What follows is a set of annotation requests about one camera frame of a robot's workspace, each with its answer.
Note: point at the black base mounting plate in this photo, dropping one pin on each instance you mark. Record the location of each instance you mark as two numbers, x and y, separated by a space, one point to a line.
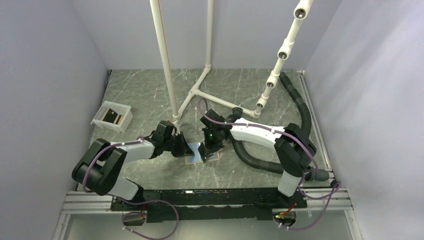
258 203

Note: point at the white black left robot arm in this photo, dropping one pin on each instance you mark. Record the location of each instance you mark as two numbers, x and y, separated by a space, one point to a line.
99 168

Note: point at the aluminium extrusion rail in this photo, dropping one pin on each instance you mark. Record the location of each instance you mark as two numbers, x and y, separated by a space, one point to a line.
79 202

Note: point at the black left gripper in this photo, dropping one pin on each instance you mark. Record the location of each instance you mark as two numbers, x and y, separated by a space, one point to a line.
184 149

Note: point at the side aluminium rail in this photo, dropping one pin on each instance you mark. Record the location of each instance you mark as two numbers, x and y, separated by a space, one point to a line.
315 124

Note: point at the tan leather card holder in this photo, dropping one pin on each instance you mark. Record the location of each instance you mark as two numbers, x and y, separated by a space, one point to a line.
200 155

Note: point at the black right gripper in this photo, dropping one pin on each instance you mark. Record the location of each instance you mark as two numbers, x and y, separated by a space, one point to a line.
208 146

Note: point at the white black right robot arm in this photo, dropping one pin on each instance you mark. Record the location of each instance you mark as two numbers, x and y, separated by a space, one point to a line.
292 145

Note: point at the white card tray box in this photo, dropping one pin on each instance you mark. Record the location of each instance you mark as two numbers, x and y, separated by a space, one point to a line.
113 116

